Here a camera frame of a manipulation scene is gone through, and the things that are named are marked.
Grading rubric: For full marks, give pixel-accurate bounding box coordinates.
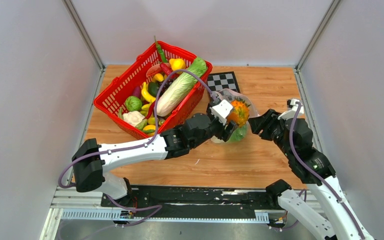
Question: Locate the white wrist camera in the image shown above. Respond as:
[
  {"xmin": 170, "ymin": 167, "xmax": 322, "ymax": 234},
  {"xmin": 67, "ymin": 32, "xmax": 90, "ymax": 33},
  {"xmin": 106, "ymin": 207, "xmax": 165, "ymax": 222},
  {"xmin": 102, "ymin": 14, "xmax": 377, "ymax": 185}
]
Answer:
[
  {"xmin": 277, "ymin": 98, "xmax": 305, "ymax": 120},
  {"xmin": 209, "ymin": 99, "xmax": 234, "ymax": 126}
]

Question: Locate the orange toy pineapple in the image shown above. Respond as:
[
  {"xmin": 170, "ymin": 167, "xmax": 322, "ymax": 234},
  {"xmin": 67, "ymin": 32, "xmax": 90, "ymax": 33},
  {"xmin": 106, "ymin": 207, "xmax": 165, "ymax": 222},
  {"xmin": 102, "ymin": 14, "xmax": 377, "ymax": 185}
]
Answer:
[{"xmin": 227, "ymin": 99, "xmax": 250, "ymax": 127}]

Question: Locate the purple eggplant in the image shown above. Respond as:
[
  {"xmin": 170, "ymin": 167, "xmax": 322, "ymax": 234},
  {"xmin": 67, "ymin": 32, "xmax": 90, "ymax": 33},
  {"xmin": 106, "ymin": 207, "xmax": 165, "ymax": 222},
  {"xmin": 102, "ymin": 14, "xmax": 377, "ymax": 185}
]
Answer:
[{"xmin": 131, "ymin": 86, "xmax": 142, "ymax": 99}]

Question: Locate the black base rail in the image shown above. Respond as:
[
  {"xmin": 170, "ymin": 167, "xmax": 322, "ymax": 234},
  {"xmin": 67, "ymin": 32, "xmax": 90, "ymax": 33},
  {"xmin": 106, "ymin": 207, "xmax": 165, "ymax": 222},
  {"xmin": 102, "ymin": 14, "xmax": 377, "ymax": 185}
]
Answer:
[{"xmin": 47, "ymin": 185, "xmax": 315, "ymax": 229}]

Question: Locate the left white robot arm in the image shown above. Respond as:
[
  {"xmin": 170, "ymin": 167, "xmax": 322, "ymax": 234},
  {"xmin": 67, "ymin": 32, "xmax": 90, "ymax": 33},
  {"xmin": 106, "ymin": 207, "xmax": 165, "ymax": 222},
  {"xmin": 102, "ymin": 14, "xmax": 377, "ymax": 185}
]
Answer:
[{"xmin": 72, "ymin": 113, "xmax": 237, "ymax": 207}]

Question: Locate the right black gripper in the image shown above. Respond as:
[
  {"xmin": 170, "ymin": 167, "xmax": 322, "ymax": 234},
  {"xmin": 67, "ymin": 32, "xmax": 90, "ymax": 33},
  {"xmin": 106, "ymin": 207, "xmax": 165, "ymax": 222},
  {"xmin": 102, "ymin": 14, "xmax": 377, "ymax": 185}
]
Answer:
[{"xmin": 247, "ymin": 108, "xmax": 293, "ymax": 159}]

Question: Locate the white cauliflower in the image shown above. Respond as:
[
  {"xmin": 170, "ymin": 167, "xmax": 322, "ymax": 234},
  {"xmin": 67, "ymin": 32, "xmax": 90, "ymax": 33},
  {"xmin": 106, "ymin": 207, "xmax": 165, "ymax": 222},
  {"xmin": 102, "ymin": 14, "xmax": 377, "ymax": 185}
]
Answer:
[{"xmin": 121, "ymin": 111, "xmax": 147, "ymax": 131}]

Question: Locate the black white checkerboard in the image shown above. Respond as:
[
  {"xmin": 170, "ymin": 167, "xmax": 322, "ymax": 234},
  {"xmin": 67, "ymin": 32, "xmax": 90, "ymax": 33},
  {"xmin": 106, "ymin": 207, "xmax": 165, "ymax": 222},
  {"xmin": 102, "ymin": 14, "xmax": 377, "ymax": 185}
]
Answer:
[{"xmin": 207, "ymin": 71, "xmax": 241, "ymax": 93}]

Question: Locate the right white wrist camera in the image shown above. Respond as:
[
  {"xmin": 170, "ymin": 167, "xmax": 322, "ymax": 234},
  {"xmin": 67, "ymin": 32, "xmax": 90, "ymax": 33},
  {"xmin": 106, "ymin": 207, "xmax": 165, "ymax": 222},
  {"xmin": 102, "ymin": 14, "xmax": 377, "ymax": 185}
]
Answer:
[{"xmin": 277, "ymin": 98, "xmax": 305, "ymax": 120}]

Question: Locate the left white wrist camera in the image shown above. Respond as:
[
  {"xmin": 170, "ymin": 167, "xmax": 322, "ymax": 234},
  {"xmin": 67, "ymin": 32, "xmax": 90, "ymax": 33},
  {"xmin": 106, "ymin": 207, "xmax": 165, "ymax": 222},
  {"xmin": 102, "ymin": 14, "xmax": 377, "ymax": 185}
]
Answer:
[{"xmin": 209, "ymin": 99, "xmax": 234, "ymax": 126}]

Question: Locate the yellow banana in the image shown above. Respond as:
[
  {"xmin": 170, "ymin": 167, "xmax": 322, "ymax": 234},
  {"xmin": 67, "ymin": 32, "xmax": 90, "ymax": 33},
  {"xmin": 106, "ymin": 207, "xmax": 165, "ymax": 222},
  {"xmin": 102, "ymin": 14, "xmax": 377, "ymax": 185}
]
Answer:
[{"xmin": 141, "ymin": 82, "xmax": 156, "ymax": 104}]

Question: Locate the long green cabbage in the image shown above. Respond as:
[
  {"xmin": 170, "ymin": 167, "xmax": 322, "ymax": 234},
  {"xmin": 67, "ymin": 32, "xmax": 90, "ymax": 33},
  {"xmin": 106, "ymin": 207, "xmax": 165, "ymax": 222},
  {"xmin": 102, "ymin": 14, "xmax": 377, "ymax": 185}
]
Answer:
[{"xmin": 156, "ymin": 57, "xmax": 208, "ymax": 117}]

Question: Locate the red plastic basket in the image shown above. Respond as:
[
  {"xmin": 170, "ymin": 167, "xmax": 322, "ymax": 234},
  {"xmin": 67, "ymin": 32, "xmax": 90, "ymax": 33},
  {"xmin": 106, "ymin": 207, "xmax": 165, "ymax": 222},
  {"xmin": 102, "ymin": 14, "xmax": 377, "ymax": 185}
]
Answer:
[{"xmin": 93, "ymin": 43, "xmax": 205, "ymax": 140}]

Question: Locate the yellow mango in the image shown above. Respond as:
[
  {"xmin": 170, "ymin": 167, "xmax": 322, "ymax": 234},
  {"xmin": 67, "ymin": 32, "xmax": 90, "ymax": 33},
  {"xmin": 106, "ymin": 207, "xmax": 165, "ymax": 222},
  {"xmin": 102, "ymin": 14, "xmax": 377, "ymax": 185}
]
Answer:
[{"xmin": 142, "ymin": 124, "xmax": 157, "ymax": 136}]

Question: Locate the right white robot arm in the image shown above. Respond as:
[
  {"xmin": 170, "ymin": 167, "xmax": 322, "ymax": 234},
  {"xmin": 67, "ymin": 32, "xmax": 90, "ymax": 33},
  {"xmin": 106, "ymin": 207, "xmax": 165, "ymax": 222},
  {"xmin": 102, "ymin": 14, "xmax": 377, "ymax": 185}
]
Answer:
[{"xmin": 248, "ymin": 109, "xmax": 374, "ymax": 240}]

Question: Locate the red chili pepper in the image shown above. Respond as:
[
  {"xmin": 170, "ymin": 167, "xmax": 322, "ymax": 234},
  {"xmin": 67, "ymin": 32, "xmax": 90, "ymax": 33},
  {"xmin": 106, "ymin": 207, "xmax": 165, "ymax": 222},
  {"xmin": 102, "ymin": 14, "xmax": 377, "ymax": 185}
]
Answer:
[{"xmin": 159, "ymin": 62, "xmax": 173, "ymax": 76}]

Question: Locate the clear zip top bag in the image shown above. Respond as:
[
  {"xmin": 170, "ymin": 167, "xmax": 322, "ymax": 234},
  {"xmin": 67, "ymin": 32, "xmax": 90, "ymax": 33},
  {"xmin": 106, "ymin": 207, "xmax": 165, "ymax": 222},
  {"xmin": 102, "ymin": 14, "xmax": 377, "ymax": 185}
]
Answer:
[{"xmin": 210, "ymin": 88, "xmax": 259, "ymax": 144}]

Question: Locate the green chili pepper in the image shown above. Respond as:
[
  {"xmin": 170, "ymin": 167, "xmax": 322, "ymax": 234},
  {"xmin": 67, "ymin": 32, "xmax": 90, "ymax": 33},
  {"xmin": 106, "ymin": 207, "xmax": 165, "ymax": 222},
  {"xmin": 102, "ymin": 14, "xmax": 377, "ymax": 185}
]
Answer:
[{"xmin": 153, "ymin": 35, "xmax": 169, "ymax": 63}]

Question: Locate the small green round cabbage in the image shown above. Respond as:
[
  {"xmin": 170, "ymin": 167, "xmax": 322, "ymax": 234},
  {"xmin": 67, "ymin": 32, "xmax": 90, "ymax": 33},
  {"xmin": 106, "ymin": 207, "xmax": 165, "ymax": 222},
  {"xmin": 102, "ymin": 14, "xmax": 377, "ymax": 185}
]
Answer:
[{"xmin": 124, "ymin": 95, "xmax": 143, "ymax": 112}]

